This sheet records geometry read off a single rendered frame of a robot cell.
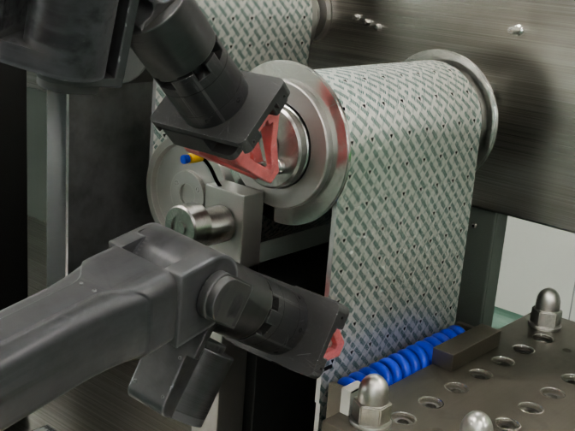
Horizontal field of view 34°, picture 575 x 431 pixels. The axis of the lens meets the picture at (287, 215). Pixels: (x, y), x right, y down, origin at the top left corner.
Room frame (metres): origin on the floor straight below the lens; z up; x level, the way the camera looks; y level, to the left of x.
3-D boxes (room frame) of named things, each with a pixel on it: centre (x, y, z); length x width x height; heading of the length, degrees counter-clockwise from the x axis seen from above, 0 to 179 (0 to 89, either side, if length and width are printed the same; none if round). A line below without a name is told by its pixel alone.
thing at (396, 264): (0.88, -0.12, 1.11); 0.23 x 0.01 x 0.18; 140
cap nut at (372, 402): (0.73, -0.09, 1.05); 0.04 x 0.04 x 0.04
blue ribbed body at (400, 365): (0.86, -0.13, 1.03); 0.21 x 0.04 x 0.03; 140
